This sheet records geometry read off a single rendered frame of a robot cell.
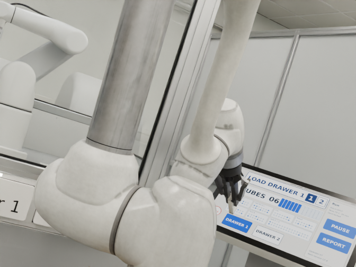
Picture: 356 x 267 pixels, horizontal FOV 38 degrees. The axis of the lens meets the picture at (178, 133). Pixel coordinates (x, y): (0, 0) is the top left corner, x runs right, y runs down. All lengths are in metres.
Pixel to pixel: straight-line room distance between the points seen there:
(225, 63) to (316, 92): 1.78
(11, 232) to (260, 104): 1.97
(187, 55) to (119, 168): 0.80
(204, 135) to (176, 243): 0.32
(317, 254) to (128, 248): 0.78
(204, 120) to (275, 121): 1.92
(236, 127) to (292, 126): 1.63
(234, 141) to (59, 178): 0.51
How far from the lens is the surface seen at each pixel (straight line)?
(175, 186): 1.04
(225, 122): 1.37
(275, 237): 1.72
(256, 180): 1.87
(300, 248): 1.70
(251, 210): 1.78
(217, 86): 1.21
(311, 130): 2.89
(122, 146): 1.08
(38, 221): 1.71
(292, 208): 1.79
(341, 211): 1.80
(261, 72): 3.38
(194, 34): 1.81
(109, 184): 1.06
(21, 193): 1.69
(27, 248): 1.75
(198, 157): 1.27
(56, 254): 1.77
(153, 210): 1.03
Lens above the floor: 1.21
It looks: 1 degrees up
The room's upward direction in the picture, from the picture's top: 18 degrees clockwise
